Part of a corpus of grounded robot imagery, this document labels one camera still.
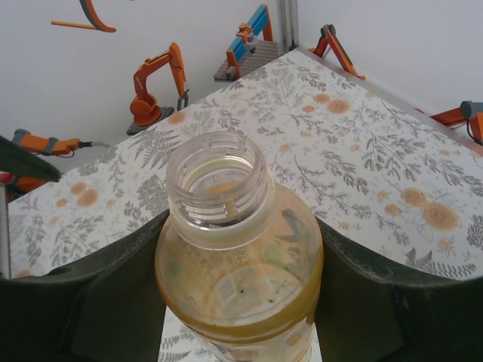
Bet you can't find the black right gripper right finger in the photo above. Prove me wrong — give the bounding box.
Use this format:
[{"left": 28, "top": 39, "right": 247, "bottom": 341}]
[{"left": 315, "top": 216, "right": 483, "bottom": 362}]

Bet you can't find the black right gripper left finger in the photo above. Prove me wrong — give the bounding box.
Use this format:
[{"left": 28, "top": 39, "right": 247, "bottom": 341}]
[{"left": 0, "top": 209, "right": 171, "bottom": 362}]

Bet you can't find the yellow label plastic bottle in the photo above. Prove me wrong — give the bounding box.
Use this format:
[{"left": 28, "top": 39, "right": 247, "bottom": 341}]
[{"left": 154, "top": 130, "right": 325, "bottom": 362}]

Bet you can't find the orange curved claw sticker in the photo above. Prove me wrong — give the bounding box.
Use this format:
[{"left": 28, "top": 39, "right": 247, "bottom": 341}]
[{"left": 51, "top": 0, "right": 117, "bottom": 34}]

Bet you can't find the blue orange gantry sticker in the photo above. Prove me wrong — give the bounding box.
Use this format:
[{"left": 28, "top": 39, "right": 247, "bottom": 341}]
[{"left": 213, "top": 3, "right": 282, "bottom": 83}]

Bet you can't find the aluminium frame post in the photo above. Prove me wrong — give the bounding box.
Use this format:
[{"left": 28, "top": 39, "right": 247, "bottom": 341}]
[{"left": 278, "top": 0, "right": 301, "bottom": 50}]

